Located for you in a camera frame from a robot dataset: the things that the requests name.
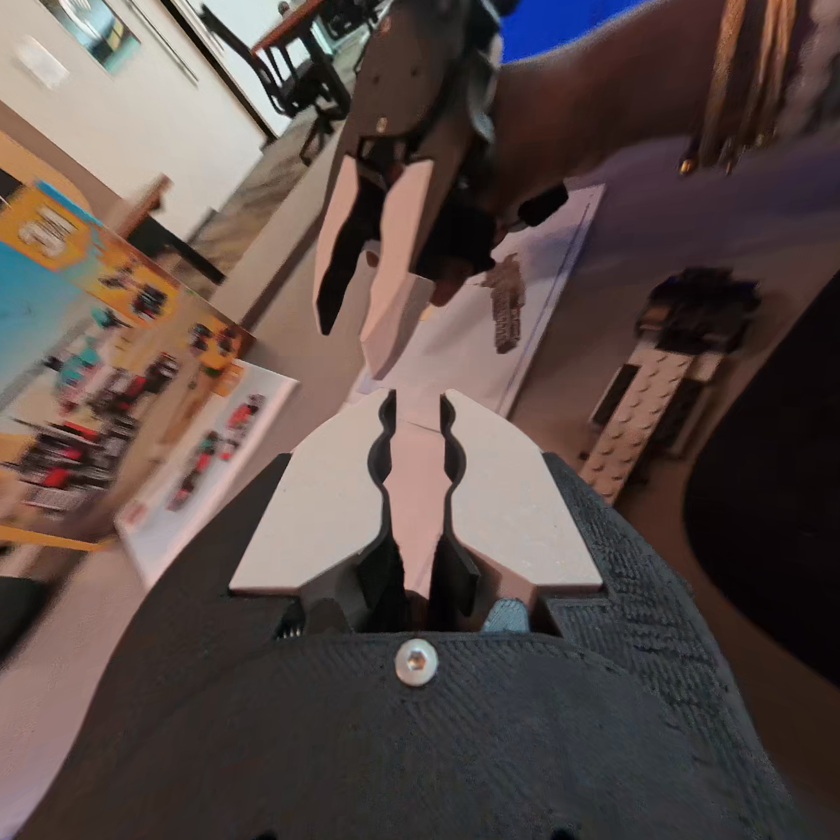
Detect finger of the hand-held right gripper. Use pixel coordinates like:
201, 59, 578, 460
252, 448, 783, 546
314, 152, 388, 337
360, 157, 437, 383

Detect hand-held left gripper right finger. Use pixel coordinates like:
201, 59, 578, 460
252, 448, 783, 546
430, 388, 605, 634

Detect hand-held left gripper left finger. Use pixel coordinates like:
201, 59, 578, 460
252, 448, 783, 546
228, 388, 412, 634

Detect lego instruction booklet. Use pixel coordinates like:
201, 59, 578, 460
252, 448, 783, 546
115, 357, 301, 589
357, 184, 608, 427

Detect person's right forearm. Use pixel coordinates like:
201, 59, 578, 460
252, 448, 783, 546
797, 0, 840, 135

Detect closed lego instruction booklet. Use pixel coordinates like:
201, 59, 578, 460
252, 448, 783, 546
115, 357, 301, 589

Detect partly built lego truck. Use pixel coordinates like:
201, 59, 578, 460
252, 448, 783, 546
581, 266, 763, 508

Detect colourful lego set box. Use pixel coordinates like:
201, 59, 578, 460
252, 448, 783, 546
0, 180, 257, 553

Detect person's right hand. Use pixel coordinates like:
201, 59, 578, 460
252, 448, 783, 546
472, 0, 723, 221

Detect black office chair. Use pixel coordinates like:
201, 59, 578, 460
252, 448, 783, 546
197, 0, 352, 165

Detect wooden top office desk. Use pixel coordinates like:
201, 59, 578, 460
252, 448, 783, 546
251, 0, 332, 63

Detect black textured wrist cushion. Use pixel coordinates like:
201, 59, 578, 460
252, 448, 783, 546
682, 269, 840, 690

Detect framed wall picture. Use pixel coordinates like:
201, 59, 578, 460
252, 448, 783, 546
39, 0, 143, 74

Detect gold bead bracelets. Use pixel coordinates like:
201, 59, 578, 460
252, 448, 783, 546
679, 0, 815, 178

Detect white wall sign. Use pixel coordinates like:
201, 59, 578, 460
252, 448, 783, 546
16, 36, 71, 91

